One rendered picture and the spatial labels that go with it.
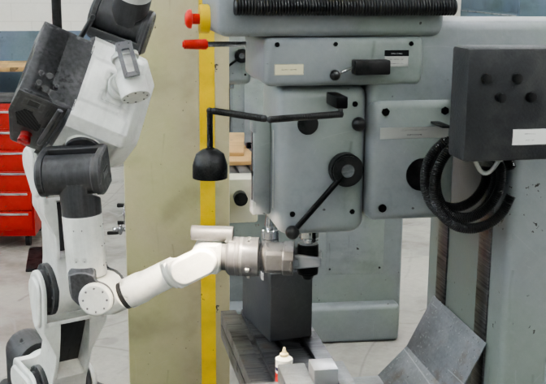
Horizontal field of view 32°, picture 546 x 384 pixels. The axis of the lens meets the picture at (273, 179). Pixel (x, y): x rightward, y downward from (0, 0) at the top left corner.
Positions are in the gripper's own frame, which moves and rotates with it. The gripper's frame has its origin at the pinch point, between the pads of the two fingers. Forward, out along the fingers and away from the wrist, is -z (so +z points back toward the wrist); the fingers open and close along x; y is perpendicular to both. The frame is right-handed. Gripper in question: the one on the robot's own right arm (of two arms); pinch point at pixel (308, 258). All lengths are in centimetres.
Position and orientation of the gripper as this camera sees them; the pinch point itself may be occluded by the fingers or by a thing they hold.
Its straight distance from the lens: 212.6
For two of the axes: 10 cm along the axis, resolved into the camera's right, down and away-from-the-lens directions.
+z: -10.0, -0.2, 0.6
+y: -0.1, 9.8, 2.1
